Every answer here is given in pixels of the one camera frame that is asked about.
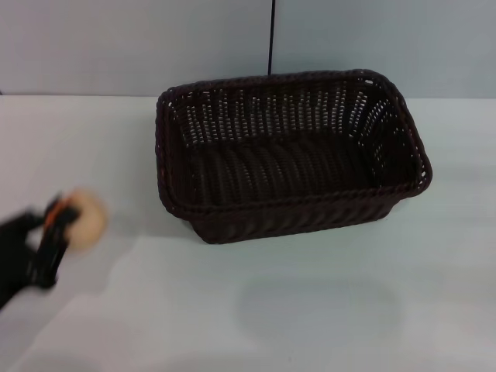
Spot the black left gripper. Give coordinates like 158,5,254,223
0,191,81,311

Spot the round bread bun orange top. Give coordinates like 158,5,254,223
61,187,110,252

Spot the black woven wicker basket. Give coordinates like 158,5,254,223
156,68,433,245

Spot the thin black vertical wall strip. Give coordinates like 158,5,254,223
266,0,276,76

